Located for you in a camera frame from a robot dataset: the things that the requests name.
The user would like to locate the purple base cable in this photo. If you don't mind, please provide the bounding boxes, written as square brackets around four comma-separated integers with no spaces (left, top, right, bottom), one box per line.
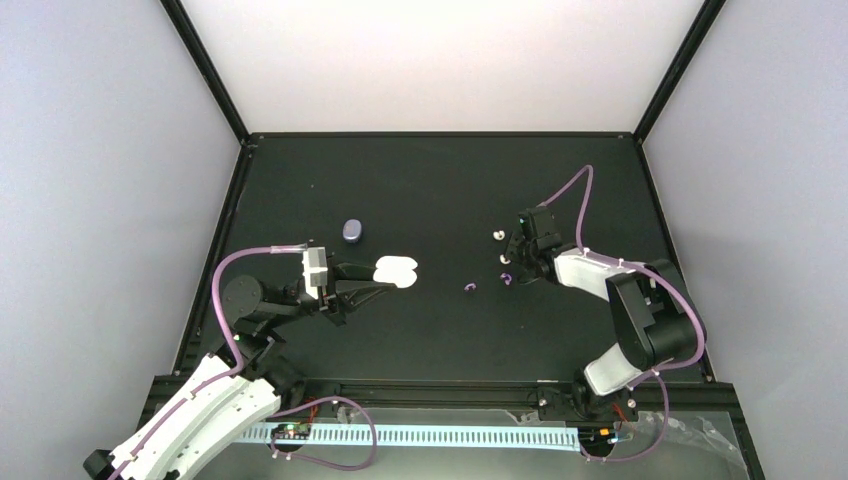
[268,395,379,472]
[579,374,670,464]

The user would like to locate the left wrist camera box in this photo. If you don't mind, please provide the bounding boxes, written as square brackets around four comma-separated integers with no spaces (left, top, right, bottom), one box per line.
[302,247,329,300]

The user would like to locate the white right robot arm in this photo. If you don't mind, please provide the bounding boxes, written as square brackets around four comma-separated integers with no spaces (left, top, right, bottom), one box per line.
[501,206,706,420]

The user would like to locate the white slotted cable duct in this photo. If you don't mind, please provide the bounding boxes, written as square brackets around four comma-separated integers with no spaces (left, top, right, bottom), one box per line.
[235,422,580,452]

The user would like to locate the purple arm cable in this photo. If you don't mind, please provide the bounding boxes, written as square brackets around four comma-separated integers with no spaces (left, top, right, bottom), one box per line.
[105,242,313,480]
[539,164,708,389]

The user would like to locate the black enclosure frame post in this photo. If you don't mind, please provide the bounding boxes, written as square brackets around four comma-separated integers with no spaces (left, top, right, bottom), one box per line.
[160,0,250,144]

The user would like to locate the white earbud charging case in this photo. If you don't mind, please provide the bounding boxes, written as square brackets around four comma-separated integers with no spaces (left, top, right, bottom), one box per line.
[373,255,418,289]

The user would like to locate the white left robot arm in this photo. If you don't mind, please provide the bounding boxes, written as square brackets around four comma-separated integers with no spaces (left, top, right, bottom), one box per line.
[84,259,417,479]

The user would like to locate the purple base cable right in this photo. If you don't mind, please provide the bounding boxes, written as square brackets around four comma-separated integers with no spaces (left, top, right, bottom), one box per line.
[579,374,670,464]

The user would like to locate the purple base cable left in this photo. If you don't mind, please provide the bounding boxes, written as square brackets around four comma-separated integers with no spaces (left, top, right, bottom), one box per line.
[268,395,379,472]

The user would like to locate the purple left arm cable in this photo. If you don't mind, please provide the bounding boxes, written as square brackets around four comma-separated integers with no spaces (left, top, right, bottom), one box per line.
[105,242,313,480]

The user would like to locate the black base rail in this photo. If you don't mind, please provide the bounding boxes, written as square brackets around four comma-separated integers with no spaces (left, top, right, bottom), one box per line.
[142,376,740,425]

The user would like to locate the purple earbud charging case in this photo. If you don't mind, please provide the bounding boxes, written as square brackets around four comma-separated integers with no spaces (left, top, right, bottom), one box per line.
[342,219,363,244]

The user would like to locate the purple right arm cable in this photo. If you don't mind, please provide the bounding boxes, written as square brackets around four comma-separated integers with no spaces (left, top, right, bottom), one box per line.
[539,164,708,389]

